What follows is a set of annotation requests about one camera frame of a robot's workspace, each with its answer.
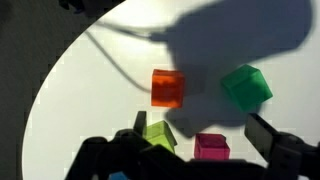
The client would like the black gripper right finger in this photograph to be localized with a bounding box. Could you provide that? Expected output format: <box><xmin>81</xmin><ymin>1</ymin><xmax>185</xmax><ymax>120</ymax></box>
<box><xmin>244</xmin><ymin>113</ymin><xmax>320</xmax><ymax>180</ymax></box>

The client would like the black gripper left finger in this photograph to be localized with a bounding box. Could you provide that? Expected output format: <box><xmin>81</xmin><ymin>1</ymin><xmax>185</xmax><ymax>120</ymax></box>
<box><xmin>64</xmin><ymin>111</ymin><xmax>186</xmax><ymax>180</ymax></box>

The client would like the orange cube block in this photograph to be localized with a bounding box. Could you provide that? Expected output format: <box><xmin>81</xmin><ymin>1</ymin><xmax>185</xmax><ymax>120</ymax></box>
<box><xmin>151</xmin><ymin>69</ymin><xmax>185</xmax><ymax>108</ymax></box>

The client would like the blue cube block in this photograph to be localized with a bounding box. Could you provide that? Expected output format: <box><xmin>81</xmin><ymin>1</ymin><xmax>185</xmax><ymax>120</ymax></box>
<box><xmin>108</xmin><ymin>172</ymin><xmax>129</xmax><ymax>180</ymax></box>

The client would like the magenta cube block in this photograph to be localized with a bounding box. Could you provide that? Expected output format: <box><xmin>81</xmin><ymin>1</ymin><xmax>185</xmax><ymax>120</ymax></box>
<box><xmin>194</xmin><ymin>133</ymin><xmax>230</xmax><ymax>160</ymax></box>

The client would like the yellow cube block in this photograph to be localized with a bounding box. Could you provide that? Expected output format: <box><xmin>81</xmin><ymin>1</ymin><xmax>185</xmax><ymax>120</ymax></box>
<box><xmin>143</xmin><ymin>121</ymin><xmax>177</xmax><ymax>153</ymax></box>

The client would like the round white table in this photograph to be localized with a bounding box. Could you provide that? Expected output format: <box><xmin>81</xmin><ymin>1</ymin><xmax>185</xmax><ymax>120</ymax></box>
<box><xmin>22</xmin><ymin>0</ymin><xmax>319</xmax><ymax>180</ymax></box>

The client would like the green cube block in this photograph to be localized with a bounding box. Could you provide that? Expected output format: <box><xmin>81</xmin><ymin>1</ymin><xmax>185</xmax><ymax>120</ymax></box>
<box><xmin>220</xmin><ymin>65</ymin><xmax>273</xmax><ymax>111</ymax></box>

